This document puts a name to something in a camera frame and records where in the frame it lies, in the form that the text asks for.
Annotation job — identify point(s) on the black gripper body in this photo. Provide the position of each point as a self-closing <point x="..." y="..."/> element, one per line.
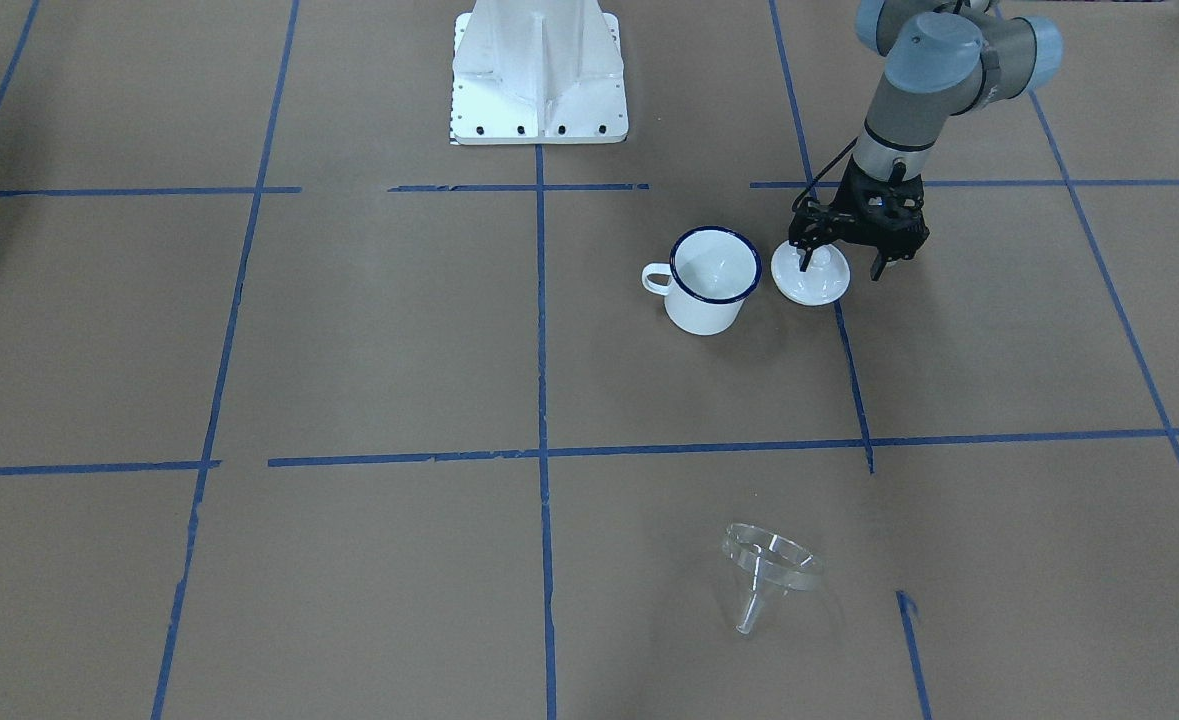
<point x="815" y="229"/>

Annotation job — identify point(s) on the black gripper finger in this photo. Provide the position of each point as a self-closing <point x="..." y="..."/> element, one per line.
<point x="809" y="258"/>
<point x="879" y="265"/>

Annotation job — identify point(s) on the white cup lid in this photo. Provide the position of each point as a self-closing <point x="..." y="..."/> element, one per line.
<point x="826" y="279"/>

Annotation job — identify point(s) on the clear glass funnel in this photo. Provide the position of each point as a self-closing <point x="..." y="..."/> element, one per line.
<point x="773" y="566"/>

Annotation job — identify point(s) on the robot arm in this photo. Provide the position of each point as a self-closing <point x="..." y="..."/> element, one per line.
<point x="940" y="61"/>

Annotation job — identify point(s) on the white enamel cup blue rim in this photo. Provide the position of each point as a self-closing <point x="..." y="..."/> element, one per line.
<point x="709" y="273"/>

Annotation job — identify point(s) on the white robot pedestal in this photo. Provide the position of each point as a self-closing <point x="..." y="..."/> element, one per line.
<point x="528" y="72"/>

